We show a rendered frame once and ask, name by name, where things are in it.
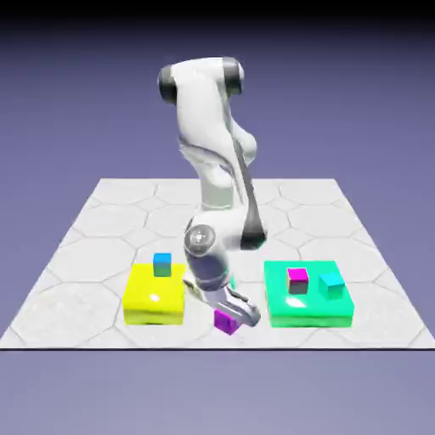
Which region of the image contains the small cyan cube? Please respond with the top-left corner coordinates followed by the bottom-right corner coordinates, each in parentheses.
top-left (318, 272), bottom-right (347, 301)

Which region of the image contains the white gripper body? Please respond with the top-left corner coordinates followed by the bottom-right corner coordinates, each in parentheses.
top-left (201, 287), bottom-right (263, 328)

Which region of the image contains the large yellow box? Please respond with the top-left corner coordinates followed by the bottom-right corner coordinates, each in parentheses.
top-left (122, 263), bottom-right (188, 326)

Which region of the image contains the small magenta cube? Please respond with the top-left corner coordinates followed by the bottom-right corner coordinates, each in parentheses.
top-left (286, 267), bottom-right (309, 296)

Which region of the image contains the small blue cube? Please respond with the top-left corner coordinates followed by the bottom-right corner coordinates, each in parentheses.
top-left (152, 251), bottom-right (172, 279)

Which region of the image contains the large green box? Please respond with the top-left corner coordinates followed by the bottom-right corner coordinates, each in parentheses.
top-left (263, 259), bottom-right (355, 330)

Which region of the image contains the small purple cube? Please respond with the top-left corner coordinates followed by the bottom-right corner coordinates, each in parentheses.
top-left (213, 308), bottom-right (243, 337)

